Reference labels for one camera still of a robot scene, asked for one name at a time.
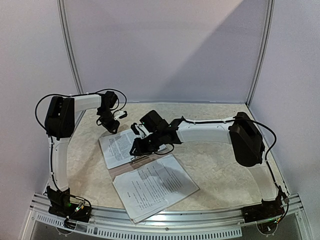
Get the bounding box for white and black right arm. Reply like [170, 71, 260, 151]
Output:
[129, 110, 280, 218]

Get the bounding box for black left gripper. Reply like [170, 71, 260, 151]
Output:
[98, 108, 121, 134]

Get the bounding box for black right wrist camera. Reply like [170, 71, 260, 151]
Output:
[130, 122, 147, 139]

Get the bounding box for aluminium front rail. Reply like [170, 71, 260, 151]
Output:
[22, 193, 313, 240]

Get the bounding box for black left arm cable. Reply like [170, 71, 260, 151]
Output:
[34, 88, 128, 136]

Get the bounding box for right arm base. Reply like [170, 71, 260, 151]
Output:
[241, 197, 287, 223]

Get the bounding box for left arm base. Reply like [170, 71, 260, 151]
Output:
[46, 186, 93, 223]

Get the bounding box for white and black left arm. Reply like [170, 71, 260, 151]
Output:
[44, 90, 120, 192]

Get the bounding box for metal folder clip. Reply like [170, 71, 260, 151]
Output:
[129, 155, 149, 165]

